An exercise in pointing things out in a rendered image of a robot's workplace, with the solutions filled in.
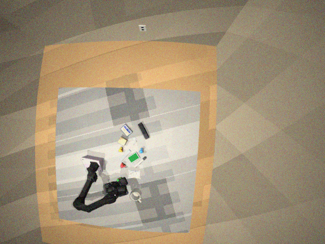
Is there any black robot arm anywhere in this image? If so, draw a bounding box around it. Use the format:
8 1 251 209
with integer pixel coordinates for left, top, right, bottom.
73 162 127 213

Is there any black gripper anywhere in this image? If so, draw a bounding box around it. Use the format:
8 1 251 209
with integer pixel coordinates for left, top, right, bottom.
105 177 128 188

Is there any white inspection card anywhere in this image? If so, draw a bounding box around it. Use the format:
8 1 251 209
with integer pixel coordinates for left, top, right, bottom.
128 170 141 179

